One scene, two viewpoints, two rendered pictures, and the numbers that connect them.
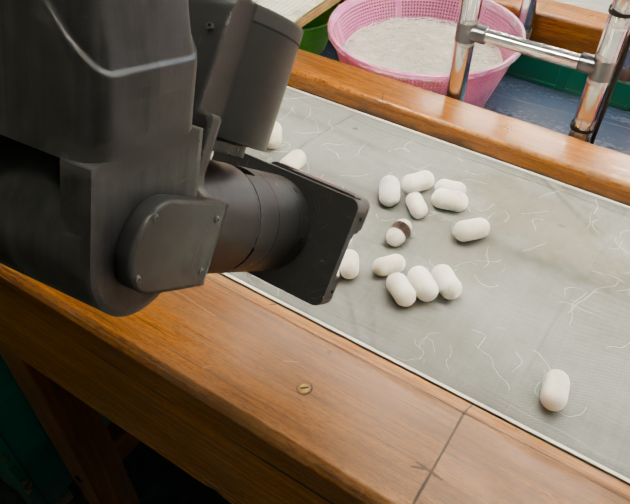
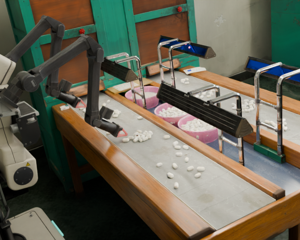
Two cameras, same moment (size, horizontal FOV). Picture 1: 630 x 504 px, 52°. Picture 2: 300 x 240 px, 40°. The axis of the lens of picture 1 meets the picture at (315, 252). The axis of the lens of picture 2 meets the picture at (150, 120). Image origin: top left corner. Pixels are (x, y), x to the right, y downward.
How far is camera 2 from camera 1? 232 cm
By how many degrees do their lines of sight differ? 33
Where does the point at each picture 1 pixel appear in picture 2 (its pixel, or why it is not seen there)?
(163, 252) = (54, 93)
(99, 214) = (49, 89)
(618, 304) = (124, 124)
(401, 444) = (83, 127)
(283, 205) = (71, 97)
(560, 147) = (138, 108)
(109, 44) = (51, 81)
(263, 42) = (66, 83)
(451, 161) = (125, 110)
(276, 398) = (75, 124)
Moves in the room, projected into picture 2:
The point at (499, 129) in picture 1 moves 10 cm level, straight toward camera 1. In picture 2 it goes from (133, 105) to (122, 111)
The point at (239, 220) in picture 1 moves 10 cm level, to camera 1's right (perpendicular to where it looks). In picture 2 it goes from (64, 95) to (77, 96)
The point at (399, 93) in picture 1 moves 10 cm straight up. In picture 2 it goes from (125, 101) to (123, 87)
